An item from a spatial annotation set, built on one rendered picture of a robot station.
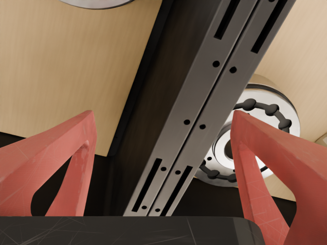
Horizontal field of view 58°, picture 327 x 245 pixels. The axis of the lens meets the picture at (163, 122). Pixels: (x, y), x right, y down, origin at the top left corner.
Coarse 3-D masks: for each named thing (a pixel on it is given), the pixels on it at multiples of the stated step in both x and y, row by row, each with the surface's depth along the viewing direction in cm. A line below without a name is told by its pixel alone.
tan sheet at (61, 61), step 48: (0, 0) 20; (48, 0) 20; (144, 0) 21; (0, 48) 22; (48, 48) 22; (96, 48) 23; (144, 48) 23; (0, 96) 24; (48, 96) 24; (96, 96) 25; (96, 144) 28
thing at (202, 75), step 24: (216, 0) 12; (240, 0) 12; (216, 24) 12; (240, 24) 12; (216, 48) 13; (192, 72) 13; (216, 72) 14; (192, 96) 14; (168, 120) 15; (192, 120) 15; (168, 144) 16; (144, 168) 16; (168, 168) 16; (144, 192) 18
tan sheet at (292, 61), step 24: (312, 0) 22; (288, 24) 23; (312, 24) 23; (288, 48) 24; (312, 48) 24; (264, 72) 25; (288, 72) 25; (312, 72) 25; (288, 96) 26; (312, 96) 26; (312, 120) 28; (288, 192) 33
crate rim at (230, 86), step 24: (264, 0) 12; (288, 0) 12; (264, 24) 12; (240, 48) 13; (264, 48) 13; (240, 72) 14; (216, 96) 14; (216, 120) 15; (192, 144) 16; (192, 168) 17; (168, 192) 18
